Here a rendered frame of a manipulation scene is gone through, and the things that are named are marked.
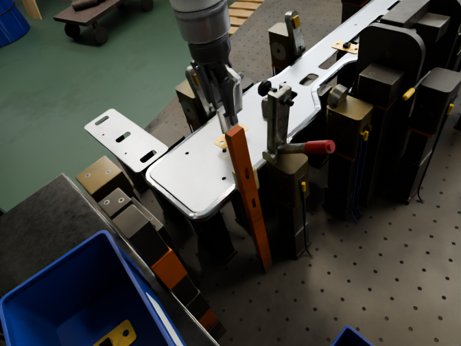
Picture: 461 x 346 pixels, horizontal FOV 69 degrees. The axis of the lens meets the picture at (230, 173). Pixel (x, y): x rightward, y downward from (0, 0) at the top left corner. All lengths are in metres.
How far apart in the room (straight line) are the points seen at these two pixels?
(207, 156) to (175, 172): 0.08
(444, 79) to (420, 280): 0.46
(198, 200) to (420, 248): 0.58
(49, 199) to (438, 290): 0.91
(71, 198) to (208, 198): 0.30
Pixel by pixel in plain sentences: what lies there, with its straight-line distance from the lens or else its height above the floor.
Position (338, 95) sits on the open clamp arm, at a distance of 0.73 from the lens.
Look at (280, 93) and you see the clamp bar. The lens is 0.55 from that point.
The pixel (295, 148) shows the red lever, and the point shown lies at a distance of 0.61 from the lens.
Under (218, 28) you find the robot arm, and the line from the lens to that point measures 0.59.
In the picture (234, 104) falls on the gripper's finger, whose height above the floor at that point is 1.14.
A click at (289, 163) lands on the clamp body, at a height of 1.05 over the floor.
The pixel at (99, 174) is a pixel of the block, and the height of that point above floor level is 1.06.
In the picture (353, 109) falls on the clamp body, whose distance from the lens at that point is 0.74.
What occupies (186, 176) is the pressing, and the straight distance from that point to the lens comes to 0.76.
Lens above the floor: 1.54
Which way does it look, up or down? 48 degrees down
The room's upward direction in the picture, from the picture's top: 16 degrees counter-clockwise
